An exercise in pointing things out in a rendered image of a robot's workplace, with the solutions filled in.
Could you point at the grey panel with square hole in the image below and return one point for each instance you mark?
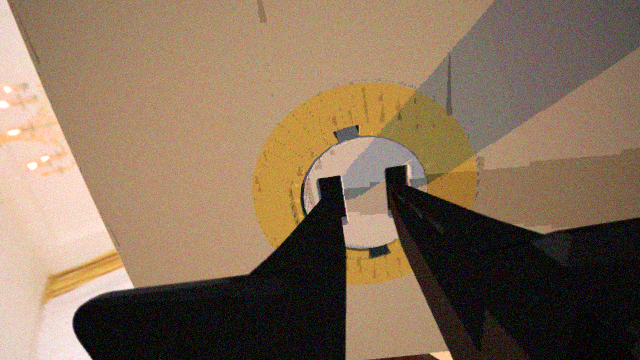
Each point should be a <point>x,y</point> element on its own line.
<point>194,122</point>

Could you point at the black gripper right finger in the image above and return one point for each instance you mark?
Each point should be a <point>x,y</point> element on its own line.
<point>501,292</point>

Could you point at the peach rectangular block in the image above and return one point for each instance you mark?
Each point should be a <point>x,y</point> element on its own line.
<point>445,355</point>

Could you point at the tan cylinder with white slotted end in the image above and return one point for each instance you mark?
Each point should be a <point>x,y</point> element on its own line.
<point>360,169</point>

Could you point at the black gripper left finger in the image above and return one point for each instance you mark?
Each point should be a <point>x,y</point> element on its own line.
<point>292,306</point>

